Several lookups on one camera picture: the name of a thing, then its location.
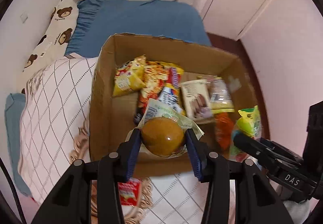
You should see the green candy bag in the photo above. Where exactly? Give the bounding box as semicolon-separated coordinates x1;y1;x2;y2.
229;105;262;162

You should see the orange snack packet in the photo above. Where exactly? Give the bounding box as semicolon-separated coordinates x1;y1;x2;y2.
215;113;234;151

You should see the clear bread packet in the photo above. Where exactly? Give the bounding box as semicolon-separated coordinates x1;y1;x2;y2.
197;75;234;114

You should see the white chocolate stick packet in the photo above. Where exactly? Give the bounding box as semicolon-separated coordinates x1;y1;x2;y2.
181;79;213;124

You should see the round brown cake packet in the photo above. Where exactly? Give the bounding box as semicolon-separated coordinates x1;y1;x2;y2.
136;99;204;161

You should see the yellow instant noodle packet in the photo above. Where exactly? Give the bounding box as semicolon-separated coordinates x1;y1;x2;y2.
134;61;185;125

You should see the yellow panda snack bag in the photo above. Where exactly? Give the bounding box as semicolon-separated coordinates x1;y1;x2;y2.
113;55;146;97

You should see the red green snack packet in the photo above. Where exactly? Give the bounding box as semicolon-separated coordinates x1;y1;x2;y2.
118;178;141;206

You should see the white patterned blanket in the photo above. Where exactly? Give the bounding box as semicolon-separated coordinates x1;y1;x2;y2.
18;57;207;223

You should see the cardboard milk box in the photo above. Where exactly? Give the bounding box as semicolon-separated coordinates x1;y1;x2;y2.
89;34;257;178

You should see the bear print pillow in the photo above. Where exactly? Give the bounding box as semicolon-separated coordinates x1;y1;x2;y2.
18;0;79;94

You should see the blue bed sheet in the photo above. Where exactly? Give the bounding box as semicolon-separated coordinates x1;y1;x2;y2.
4;0;210;197

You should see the wall socket plate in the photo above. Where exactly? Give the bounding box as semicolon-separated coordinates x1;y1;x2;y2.
20;13;28;24

